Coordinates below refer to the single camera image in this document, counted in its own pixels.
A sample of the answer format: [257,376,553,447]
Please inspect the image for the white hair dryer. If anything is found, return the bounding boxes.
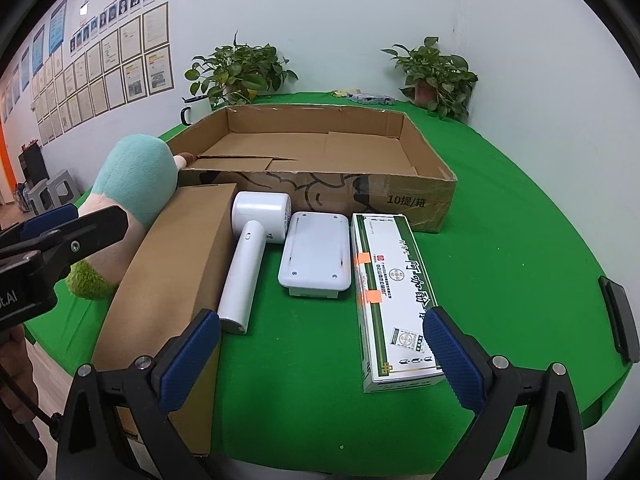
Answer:
[217,191,293,336]

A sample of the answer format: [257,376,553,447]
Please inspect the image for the long brown cardboard box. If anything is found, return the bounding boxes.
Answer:
[91,182,240,456]

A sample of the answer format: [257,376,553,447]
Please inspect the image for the black cabinet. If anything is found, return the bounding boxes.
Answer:
[18,142,50,186]

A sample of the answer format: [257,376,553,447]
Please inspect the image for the black cable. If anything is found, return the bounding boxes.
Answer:
[0,360,63,431]

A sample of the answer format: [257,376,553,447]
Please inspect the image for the potted plant in terracotta pot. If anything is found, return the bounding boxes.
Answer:
[381,36,479,125]

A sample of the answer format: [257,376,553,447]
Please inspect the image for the patterned tissue packet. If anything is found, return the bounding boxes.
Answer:
[346,91,397,107]

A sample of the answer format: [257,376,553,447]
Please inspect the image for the green tablecloth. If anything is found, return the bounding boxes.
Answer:
[22,91,633,480]

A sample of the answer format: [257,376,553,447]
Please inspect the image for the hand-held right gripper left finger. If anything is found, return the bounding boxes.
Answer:
[55,308,223,480]

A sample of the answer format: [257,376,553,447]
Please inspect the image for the grey plastic stool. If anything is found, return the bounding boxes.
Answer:
[25,180,53,216]
[47,169,78,207]

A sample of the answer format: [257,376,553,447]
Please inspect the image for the white green medicine box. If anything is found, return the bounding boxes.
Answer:
[350,212,448,394]

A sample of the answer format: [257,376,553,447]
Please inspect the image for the white mug with black handle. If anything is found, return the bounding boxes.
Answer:
[181,96,221,126]

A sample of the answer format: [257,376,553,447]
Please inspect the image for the blue wall posters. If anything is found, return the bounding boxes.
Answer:
[32,0,69,77]

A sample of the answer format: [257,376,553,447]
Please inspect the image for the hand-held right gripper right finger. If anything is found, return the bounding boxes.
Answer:
[422,305,588,480]

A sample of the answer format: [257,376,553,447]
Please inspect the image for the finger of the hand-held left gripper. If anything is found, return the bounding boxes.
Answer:
[0,207,130,281]
[0,203,81,242]

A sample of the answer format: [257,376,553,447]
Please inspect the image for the wall of framed certificates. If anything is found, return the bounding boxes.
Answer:
[30,2,176,146]

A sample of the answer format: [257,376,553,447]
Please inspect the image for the leafy potted plant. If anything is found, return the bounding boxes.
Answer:
[184,30,299,111]

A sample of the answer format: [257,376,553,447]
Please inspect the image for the black flat object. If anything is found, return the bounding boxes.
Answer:
[598,276,640,364]

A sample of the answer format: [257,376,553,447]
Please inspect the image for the person's left hand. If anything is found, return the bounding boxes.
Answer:
[0,324,38,466]

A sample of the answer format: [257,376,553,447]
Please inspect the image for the large shallow cardboard box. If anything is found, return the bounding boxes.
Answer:
[165,105,458,234]

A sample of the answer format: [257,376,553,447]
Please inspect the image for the pastel plush toy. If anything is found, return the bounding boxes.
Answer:
[66,134,198,301]

